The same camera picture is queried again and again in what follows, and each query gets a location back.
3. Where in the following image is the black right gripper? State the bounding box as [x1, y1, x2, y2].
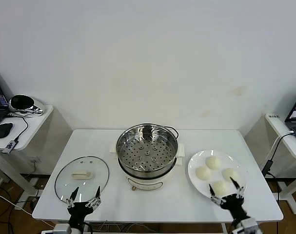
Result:
[208, 176, 251, 221]

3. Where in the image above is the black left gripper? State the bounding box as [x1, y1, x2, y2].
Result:
[66, 186, 102, 227]

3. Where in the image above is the white steamed baozi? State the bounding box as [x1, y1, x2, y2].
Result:
[195, 166, 212, 181]
[205, 156, 222, 170]
[221, 168, 240, 183]
[210, 180, 229, 196]

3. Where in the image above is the round glass pot lid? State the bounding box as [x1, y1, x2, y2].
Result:
[54, 156, 110, 205]

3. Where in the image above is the perforated steel steamer basket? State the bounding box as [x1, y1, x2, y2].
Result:
[116, 123, 179, 173]

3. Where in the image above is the large white round plate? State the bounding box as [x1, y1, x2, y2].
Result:
[187, 149, 248, 202]

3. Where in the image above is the black power adapter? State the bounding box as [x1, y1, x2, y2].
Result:
[261, 159, 275, 176]

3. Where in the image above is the white electric cooker pot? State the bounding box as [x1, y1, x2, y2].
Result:
[109, 142, 187, 191]

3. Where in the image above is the white side desk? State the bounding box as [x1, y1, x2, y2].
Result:
[244, 113, 296, 215]
[0, 104, 74, 204]

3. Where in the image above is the small grey USB hub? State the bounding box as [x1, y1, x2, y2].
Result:
[1, 139, 19, 154]

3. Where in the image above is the black computer mouse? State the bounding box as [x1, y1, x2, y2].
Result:
[0, 122, 14, 139]

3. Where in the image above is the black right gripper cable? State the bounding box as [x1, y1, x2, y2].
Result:
[230, 218, 241, 231]

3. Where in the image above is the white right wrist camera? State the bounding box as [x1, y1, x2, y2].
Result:
[232, 218, 263, 234]

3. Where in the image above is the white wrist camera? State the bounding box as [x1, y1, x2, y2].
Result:
[41, 223, 73, 234]
[232, 218, 263, 234]

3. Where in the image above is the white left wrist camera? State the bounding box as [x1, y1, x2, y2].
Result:
[41, 223, 73, 234]

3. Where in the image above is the white floor cable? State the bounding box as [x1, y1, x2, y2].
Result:
[0, 190, 34, 216]

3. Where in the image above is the white charger cable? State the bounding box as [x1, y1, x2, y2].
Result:
[269, 131, 296, 161]

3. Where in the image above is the black USB hub cable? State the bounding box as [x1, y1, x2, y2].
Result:
[5, 113, 29, 142]

